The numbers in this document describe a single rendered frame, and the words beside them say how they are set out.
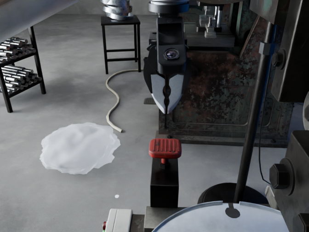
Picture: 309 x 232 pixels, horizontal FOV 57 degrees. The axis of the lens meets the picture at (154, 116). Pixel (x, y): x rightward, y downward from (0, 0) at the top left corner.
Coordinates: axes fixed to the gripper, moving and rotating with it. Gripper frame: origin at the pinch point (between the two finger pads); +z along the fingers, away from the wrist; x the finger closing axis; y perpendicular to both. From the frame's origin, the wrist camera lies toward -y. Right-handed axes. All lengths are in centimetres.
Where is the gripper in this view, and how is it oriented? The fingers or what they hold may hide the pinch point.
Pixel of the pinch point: (166, 109)
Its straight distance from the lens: 58.0
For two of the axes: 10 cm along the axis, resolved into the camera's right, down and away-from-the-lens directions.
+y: 0.5, -4.8, 8.8
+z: 0.0, 8.8, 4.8
